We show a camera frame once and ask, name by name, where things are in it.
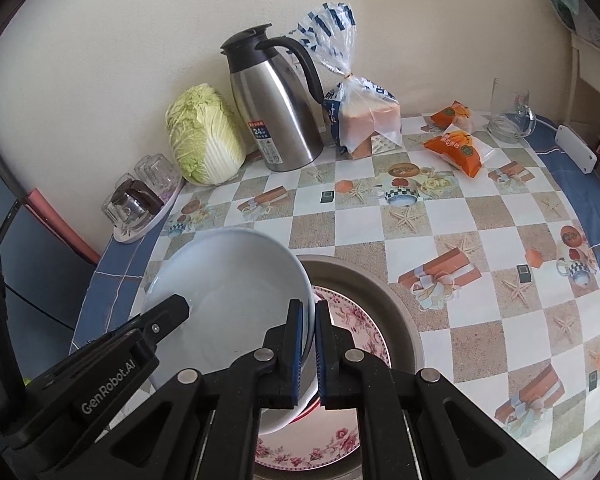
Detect napa cabbage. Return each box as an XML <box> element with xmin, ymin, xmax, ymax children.
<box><xmin>165</xmin><ymin>84</ymin><xmax>247</xmax><ymax>187</ymax></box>

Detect bagged sliced bread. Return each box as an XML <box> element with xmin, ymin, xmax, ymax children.
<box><xmin>295</xmin><ymin>2</ymin><xmax>403</xmax><ymax>158</ymax></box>

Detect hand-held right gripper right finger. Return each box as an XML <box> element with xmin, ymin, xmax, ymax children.
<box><xmin>315</xmin><ymin>300</ymin><xmax>561</xmax><ymax>480</ymax></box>

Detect pink floral round plate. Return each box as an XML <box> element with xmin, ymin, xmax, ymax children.
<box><xmin>254</xmin><ymin>285</ymin><xmax>392</xmax><ymax>471</ymax></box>

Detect blue plaid tablecloth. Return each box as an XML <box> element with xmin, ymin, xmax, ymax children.
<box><xmin>70</xmin><ymin>117</ymin><xmax>600</xmax><ymax>376</ymax></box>

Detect glass teapot brown handle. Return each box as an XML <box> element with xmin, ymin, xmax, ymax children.
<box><xmin>111</xmin><ymin>180</ymin><xmax>165</xmax><ymax>231</ymax></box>

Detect clear drinking glass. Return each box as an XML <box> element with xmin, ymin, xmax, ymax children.
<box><xmin>112</xmin><ymin>172</ymin><xmax>141</xmax><ymax>196</ymax></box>
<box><xmin>100</xmin><ymin>197</ymin><xmax>123</xmax><ymax>226</ymax></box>
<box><xmin>134</xmin><ymin>154</ymin><xmax>181</xmax><ymax>196</ymax></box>

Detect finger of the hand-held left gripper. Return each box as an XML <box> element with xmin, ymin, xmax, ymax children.
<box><xmin>112</xmin><ymin>294</ymin><xmax>190</xmax><ymax>346</ymax></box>

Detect white power strip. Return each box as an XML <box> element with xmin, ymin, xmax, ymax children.
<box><xmin>554</xmin><ymin>125</ymin><xmax>597</xmax><ymax>175</ymax></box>

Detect stainless steel thermos jug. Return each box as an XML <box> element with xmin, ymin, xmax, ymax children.
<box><xmin>220</xmin><ymin>24</ymin><xmax>327</xmax><ymax>173</ymax></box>

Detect glass mug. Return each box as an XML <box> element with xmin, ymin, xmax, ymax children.
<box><xmin>489</xmin><ymin>77</ymin><xmax>538</xmax><ymax>143</ymax></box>

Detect stainless steel round plate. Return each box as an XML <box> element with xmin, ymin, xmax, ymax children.
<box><xmin>252</xmin><ymin>255</ymin><xmax>423</xmax><ymax>480</ymax></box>

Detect orange snack packet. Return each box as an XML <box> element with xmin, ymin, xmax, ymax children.
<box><xmin>422</xmin><ymin>130</ymin><xmax>496</xmax><ymax>178</ymax></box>
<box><xmin>430</xmin><ymin>101</ymin><xmax>478</xmax><ymax>133</ymax></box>

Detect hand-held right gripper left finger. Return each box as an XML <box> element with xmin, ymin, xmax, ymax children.
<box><xmin>77</xmin><ymin>299</ymin><xmax>306</xmax><ymax>480</ymax></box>

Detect pale blue large bowl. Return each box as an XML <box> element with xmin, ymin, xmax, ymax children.
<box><xmin>144</xmin><ymin>227</ymin><xmax>315</xmax><ymax>396</ymax></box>

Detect teal cloth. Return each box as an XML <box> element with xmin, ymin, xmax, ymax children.
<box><xmin>547</xmin><ymin>0</ymin><xmax>581</xmax><ymax>31</ymax></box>

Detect white oval tray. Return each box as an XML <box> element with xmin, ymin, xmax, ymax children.
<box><xmin>111</xmin><ymin>180</ymin><xmax>185</xmax><ymax>245</ymax></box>

